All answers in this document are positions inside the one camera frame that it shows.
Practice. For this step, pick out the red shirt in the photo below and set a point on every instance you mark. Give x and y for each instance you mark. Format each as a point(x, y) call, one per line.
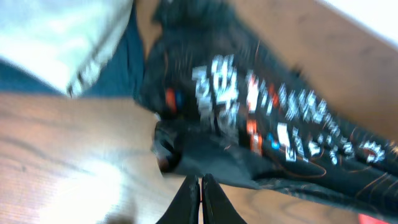
point(365, 219)

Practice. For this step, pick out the beige folded shorts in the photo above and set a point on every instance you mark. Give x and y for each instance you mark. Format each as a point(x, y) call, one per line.
point(64, 44)

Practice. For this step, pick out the black printed jersey shirt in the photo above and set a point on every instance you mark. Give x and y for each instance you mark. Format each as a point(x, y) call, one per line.
point(228, 107)

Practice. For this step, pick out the navy blue folded garment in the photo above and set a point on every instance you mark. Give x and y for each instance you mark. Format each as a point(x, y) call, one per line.
point(121, 76)

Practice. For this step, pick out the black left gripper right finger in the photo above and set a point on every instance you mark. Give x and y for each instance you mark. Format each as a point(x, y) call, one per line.
point(217, 209)

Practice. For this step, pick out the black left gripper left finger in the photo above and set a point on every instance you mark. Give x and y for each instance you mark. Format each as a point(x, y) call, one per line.
point(185, 205)

